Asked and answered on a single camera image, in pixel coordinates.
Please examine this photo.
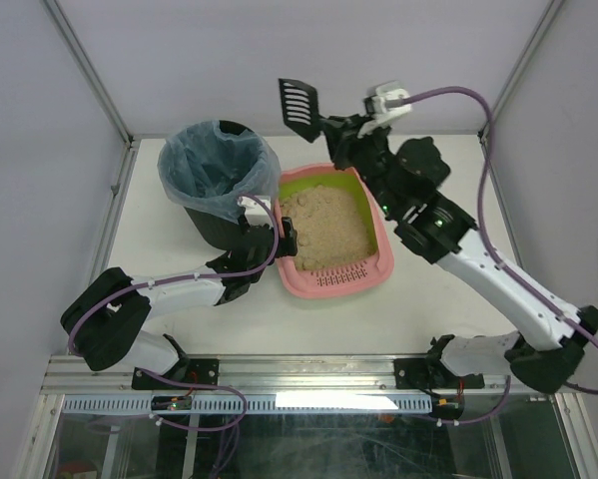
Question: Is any black trash bin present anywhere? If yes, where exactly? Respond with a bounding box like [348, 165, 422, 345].
[184, 120, 281, 249]

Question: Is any pink green litter box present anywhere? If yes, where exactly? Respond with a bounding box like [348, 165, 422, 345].
[276, 164, 394, 299]

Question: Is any blue plastic bin liner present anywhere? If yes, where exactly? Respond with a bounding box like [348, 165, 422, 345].
[157, 120, 281, 223]

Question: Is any black slotted litter scoop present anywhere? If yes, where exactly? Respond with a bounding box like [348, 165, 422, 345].
[278, 78, 325, 143]

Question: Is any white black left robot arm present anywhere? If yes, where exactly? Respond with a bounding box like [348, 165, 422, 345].
[60, 217, 298, 387]

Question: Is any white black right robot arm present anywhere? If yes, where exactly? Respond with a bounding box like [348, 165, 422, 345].
[320, 115, 598, 394]

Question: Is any beige cat litter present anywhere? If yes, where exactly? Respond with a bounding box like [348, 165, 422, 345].
[280, 185, 376, 271]

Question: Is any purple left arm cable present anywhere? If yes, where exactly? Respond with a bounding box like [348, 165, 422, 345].
[67, 197, 281, 358]

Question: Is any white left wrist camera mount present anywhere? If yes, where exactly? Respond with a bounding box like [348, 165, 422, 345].
[238, 196, 273, 227]

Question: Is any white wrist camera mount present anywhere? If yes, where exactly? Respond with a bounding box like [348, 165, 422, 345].
[238, 196, 273, 227]
[363, 81, 412, 133]

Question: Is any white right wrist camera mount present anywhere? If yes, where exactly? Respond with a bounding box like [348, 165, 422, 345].
[363, 81, 412, 133]

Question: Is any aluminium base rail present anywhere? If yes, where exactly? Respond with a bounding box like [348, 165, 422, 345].
[41, 352, 574, 400]

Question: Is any right aluminium frame post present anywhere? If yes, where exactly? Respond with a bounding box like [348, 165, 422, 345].
[491, 0, 567, 120]

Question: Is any aluminium frame post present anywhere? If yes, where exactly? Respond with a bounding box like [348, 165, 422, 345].
[41, 0, 134, 147]
[491, 0, 567, 120]

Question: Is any white slotted cable duct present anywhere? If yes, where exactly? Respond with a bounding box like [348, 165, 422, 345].
[63, 391, 432, 416]

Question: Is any left aluminium frame post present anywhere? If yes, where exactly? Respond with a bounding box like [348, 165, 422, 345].
[41, 0, 134, 147]

